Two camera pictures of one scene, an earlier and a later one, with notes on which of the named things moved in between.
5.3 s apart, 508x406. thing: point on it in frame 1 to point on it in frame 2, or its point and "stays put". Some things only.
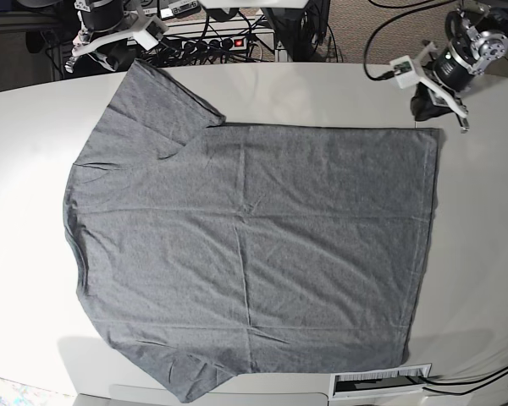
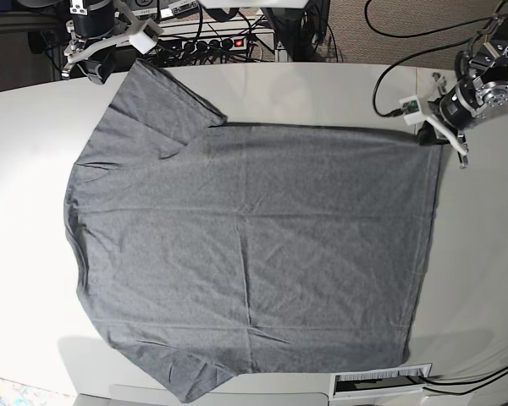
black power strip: (226, 44) stays put
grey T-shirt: (211, 250) stays put
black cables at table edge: (472, 391) stays put
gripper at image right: (454, 68) to (461, 106)
